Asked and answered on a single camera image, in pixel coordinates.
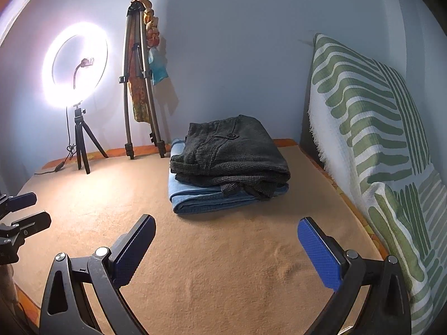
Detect green white striped pillow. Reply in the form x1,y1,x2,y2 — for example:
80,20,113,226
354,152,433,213
307,33,447,335

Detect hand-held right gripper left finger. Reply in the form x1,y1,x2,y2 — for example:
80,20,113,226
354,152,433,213
39,214,156,335

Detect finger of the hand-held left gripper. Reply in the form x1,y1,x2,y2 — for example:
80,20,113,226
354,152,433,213
0,192,37,217
0,211,52,248

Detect blue plastic bag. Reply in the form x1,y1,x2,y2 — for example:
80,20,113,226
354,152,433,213
148,47,169,86

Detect large grey tripod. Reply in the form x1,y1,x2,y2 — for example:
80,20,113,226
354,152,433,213
120,2,166,160

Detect grey checked pants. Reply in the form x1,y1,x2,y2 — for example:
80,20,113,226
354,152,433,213
170,114,291,201

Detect small black tripod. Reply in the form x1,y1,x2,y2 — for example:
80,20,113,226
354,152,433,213
72,101,110,175

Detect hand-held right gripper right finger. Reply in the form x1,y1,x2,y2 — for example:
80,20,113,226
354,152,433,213
297,217,413,335

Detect patterned yellow cloth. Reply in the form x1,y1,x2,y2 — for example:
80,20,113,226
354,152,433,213
127,0,163,124

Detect beige blanket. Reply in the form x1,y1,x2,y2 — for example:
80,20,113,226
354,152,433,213
14,145,385,335

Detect ring light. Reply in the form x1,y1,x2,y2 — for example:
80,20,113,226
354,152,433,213
41,21,113,110

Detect folded blue towel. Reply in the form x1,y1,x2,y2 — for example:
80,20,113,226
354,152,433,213
168,139,290,215

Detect black power cable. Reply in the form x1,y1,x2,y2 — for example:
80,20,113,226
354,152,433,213
34,106,78,176

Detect phone holder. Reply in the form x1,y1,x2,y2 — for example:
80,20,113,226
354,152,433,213
72,58,96,91

